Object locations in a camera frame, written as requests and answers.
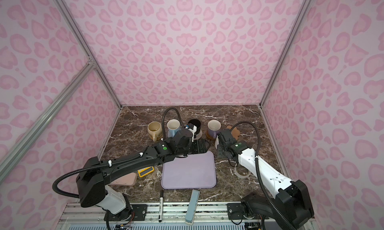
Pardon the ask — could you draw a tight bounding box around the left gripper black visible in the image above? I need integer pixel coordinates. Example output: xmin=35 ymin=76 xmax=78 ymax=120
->
xmin=176 ymin=137 xmax=213 ymax=158

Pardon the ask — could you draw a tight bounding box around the paw shaped cork coaster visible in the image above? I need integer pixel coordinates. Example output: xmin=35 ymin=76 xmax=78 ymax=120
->
xmin=225 ymin=126 xmax=240 ymax=141

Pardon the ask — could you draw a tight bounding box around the black mug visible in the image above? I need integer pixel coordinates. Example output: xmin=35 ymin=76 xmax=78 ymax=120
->
xmin=188 ymin=119 xmax=202 ymax=135

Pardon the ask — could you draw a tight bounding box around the white mug light blue outside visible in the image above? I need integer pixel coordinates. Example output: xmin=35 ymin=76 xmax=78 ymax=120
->
xmin=167 ymin=119 xmax=181 ymax=137

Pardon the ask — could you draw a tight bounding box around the beige glazed ceramic mug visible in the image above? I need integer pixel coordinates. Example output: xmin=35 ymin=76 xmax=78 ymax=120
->
xmin=147 ymin=122 xmax=163 ymax=142

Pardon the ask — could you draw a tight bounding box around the brown round wooden coaster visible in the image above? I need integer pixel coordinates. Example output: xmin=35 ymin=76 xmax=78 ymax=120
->
xmin=206 ymin=133 xmax=216 ymax=141

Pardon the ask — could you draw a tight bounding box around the multicolour woven coaster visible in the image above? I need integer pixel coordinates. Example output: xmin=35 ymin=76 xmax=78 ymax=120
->
xmin=194 ymin=131 xmax=203 ymax=140

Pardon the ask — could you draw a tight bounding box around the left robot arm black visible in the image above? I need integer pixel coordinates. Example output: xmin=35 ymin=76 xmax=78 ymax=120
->
xmin=76 ymin=129 xmax=210 ymax=215

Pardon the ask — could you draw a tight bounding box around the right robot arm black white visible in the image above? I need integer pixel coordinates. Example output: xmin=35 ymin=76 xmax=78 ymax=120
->
xmin=215 ymin=129 xmax=314 ymax=230

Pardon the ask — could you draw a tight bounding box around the clear tape roll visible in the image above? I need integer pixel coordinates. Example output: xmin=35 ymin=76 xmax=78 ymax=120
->
xmin=234 ymin=166 xmax=252 ymax=179

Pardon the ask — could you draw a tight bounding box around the lilac plastic tray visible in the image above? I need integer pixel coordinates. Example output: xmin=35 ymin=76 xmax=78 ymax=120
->
xmin=161 ymin=151 xmax=217 ymax=190

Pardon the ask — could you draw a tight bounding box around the yellow calculator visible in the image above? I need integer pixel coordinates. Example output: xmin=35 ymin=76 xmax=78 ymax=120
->
xmin=138 ymin=167 xmax=155 ymax=178

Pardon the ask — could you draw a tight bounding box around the light blue long box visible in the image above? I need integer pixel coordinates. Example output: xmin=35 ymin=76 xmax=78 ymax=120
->
xmin=185 ymin=190 xmax=200 ymax=225

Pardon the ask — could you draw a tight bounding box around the black marker pen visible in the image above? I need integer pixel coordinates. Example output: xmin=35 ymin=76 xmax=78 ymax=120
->
xmin=158 ymin=190 xmax=164 ymax=223

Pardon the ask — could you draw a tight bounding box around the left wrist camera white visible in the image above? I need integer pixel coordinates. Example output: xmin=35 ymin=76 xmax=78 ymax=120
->
xmin=188 ymin=124 xmax=197 ymax=141

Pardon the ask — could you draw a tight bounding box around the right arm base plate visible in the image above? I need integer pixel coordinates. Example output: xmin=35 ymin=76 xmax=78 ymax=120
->
xmin=227 ymin=202 xmax=273 ymax=220

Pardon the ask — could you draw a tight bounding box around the aluminium front rail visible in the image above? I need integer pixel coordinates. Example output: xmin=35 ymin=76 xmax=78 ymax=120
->
xmin=56 ymin=202 xmax=261 ymax=230

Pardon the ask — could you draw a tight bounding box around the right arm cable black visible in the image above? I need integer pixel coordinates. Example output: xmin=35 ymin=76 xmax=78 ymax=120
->
xmin=230 ymin=121 xmax=296 ymax=230

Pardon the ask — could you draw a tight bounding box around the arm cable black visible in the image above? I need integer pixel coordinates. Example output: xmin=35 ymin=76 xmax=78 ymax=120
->
xmin=230 ymin=121 xmax=296 ymax=230
xmin=51 ymin=106 xmax=185 ymax=199

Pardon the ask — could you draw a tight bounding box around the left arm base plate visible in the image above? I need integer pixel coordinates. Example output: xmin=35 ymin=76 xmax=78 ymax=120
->
xmin=104 ymin=204 xmax=148 ymax=222

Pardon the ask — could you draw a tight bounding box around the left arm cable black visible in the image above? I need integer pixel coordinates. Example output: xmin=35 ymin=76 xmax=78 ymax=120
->
xmin=51 ymin=106 xmax=185 ymax=199

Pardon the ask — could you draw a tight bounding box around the aluminium frame post back right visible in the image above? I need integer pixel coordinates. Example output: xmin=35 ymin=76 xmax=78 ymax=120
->
xmin=259 ymin=0 xmax=315 ymax=108

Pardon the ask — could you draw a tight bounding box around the aluminium frame post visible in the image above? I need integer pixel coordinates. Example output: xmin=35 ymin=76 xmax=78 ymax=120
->
xmin=259 ymin=0 xmax=315 ymax=108
xmin=53 ymin=0 xmax=123 ymax=110

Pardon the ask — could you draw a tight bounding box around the aluminium frame post back left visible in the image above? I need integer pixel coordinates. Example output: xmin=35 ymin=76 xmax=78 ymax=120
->
xmin=53 ymin=0 xmax=123 ymax=110

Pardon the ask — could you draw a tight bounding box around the aluminium frame strut left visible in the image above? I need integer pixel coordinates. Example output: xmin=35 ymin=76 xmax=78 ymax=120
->
xmin=1 ymin=61 xmax=95 ymax=183

